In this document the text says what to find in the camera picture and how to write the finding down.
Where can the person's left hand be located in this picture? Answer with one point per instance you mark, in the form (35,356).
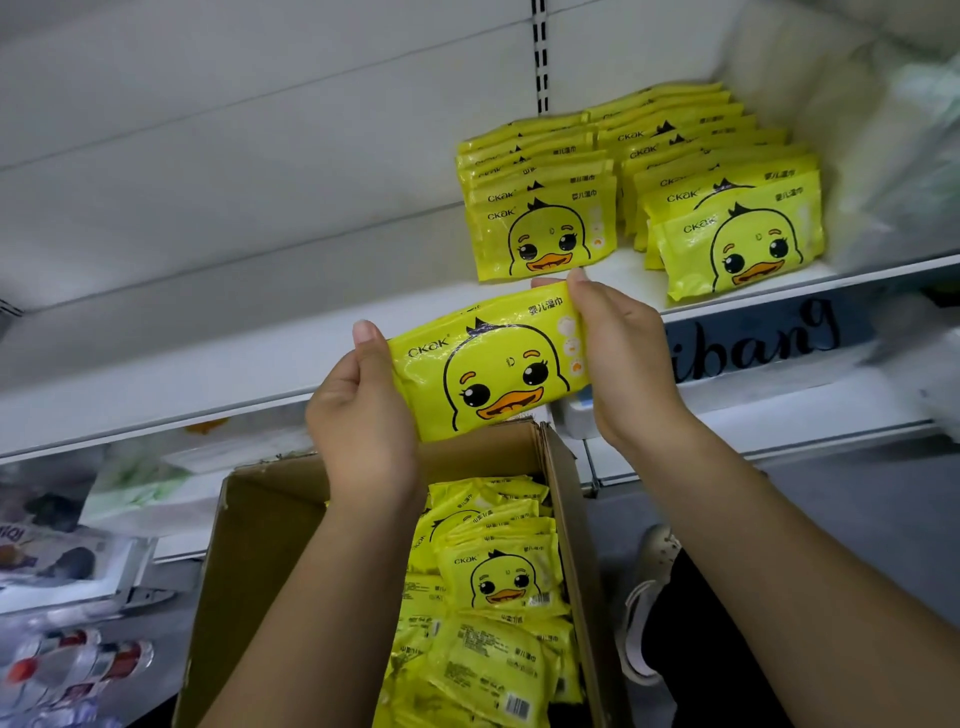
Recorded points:
(368,435)

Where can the person's right hand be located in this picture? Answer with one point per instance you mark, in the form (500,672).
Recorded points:
(638,383)

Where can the yellow duck packet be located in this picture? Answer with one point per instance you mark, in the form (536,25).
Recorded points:
(495,368)

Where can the brown cardboard box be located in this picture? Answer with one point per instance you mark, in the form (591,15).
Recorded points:
(248,570)

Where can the white metal shelf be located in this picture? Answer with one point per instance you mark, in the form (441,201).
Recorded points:
(225,180)

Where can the person's right forearm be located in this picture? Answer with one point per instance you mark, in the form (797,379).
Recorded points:
(780,600)

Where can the person's left forearm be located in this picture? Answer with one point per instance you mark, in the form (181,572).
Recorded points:
(315,630)

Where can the person's right cream clog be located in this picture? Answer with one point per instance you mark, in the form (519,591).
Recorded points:
(648,563)

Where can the person's black trousers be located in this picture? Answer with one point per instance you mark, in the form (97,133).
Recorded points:
(705,660)

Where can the green white tissue pack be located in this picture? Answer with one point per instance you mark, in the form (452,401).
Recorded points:
(135,488)

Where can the blue white roll pack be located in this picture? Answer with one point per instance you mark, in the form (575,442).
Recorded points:
(930,375)

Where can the MIQI boxes with fruit print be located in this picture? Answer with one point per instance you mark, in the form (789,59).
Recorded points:
(60,555)

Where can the pack of red-capped bottles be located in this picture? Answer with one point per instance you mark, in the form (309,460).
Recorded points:
(75,660)

